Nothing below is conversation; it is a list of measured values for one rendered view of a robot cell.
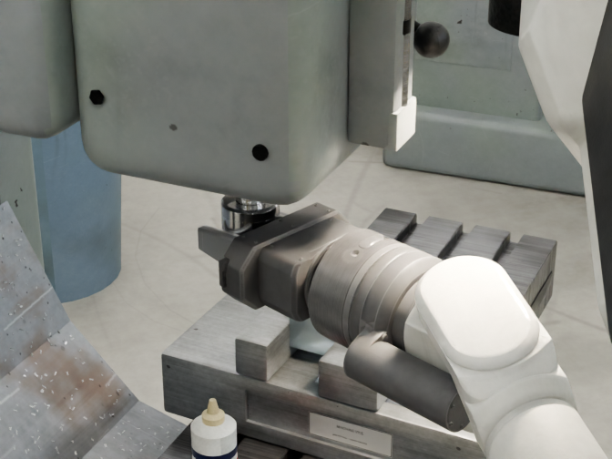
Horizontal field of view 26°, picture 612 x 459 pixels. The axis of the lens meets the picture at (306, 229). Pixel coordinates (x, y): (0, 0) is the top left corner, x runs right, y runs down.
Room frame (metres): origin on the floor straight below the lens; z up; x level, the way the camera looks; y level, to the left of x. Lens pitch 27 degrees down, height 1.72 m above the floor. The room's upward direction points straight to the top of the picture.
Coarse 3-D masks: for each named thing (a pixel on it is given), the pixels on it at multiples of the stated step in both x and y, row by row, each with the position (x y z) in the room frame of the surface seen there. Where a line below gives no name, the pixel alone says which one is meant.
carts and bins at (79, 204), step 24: (48, 144) 2.96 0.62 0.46; (72, 144) 2.99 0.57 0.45; (48, 168) 2.96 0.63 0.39; (72, 168) 2.99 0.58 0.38; (96, 168) 3.03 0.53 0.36; (48, 192) 2.96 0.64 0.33; (72, 192) 2.99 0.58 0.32; (96, 192) 3.03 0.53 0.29; (120, 192) 3.16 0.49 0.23; (48, 216) 2.97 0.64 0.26; (72, 216) 2.99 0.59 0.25; (96, 216) 3.04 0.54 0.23; (120, 216) 3.16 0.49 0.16; (48, 240) 2.97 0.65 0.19; (72, 240) 2.99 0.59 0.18; (96, 240) 3.04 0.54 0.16; (120, 240) 3.17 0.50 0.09; (48, 264) 2.97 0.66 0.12; (72, 264) 2.99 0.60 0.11; (96, 264) 3.04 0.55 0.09; (120, 264) 3.17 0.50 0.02; (72, 288) 2.99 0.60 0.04; (96, 288) 3.04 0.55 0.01
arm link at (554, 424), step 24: (552, 408) 0.69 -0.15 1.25; (504, 432) 0.68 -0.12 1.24; (528, 432) 0.67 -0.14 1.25; (552, 432) 0.67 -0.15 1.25; (576, 432) 0.67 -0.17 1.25; (504, 456) 0.67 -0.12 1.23; (528, 456) 0.65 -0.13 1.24; (552, 456) 0.65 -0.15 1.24; (576, 456) 0.64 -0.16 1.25; (600, 456) 0.65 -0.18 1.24
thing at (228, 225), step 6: (222, 216) 0.95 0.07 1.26; (276, 216) 0.94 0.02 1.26; (222, 222) 0.95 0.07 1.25; (228, 222) 0.94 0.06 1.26; (234, 222) 0.93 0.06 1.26; (240, 222) 0.93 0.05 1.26; (258, 222) 0.93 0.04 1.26; (264, 222) 0.93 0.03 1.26; (222, 228) 0.95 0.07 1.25; (228, 228) 0.94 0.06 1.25; (234, 228) 0.93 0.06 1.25; (240, 228) 0.93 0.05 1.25; (246, 228) 0.93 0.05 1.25; (252, 228) 0.93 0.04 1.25; (240, 234) 0.93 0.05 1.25
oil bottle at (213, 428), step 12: (216, 408) 0.95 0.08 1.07; (204, 420) 0.95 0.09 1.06; (216, 420) 0.95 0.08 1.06; (228, 420) 0.96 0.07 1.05; (192, 432) 0.95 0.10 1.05; (204, 432) 0.94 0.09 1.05; (216, 432) 0.94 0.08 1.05; (228, 432) 0.95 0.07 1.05; (192, 444) 0.95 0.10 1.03; (204, 444) 0.94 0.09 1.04; (216, 444) 0.94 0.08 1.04; (228, 444) 0.94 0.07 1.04; (192, 456) 0.95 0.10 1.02; (204, 456) 0.94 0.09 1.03; (216, 456) 0.94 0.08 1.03; (228, 456) 0.94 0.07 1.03
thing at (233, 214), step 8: (224, 200) 0.95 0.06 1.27; (232, 200) 0.95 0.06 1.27; (224, 208) 0.94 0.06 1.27; (232, 208) 0.94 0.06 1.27; (240, 208) 0.94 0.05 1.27; (248, 208) 0.94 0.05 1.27; (256, 208) 0.94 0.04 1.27; (264, 208) 0.94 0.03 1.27; (272, 208) 0.94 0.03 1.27; (224, 216) 0.94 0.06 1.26; (232, 216) 0.93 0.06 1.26; (240, 216) 0.93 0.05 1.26; (248, 216) 0.93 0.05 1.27; (256, 216) 0.93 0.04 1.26; (264, 216) 0.93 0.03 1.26; (272, 216) 0.94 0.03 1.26
